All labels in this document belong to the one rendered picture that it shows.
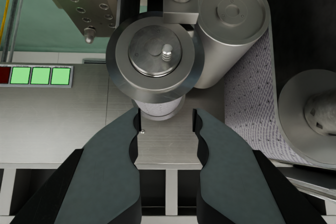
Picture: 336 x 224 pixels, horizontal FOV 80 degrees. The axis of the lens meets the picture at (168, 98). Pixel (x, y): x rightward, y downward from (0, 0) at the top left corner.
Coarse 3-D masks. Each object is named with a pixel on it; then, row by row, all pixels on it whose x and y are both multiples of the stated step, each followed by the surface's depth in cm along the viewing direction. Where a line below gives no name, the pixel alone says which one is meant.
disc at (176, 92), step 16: (144, 16) 31; (160, 16) 31; (192, 32) 31; (112, 48) 30; (112, 64) 30; (112, 80) 29; (192, 80) 29; (144, 96) 29; (160, 96) 29; (176, 96) 29
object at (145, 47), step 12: (132, 36) 29; (144, 36) 28; (156, 36) 29; (168, 36) 29; (132, 48) 28; (144, 48) 29; (156, 48) 28; (180, 48) 28; (132, 60) 28; (144, 60) 28; (156, 60) 28; (144, 72) 28; (156, 72) 27; (168, 72) 29
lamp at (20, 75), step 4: (16, 68) 62; (20, 68) 62; (24, 68) 62; (28, 68) 62; (12, 72) 61; (16, 72) 61; (20, 72) 62; (24, 72) 62; (28, 72) 62; (12, 76) 61; (16, 76) 61; (20, 76) 61; (24, 76) 61; (28, 76) 61; (12, 80) 61; (16, 80) 61; (20, 80) 61; (24, 80) 61
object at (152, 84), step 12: (132, 24) 30; (144, 24) 30; (156, 24) 30; (168, 24) 30; (120, 36) 29; (180, 36) 30; (120, 48) 29; (192, 48) 29; (120, 60) 29; (180, 60) 29; (192, 60) 29; (132, 72) 28; (180, 72) 29; (132, 84) 29; (144, 84) 28; (156, 84) 28; (168, 84) 28
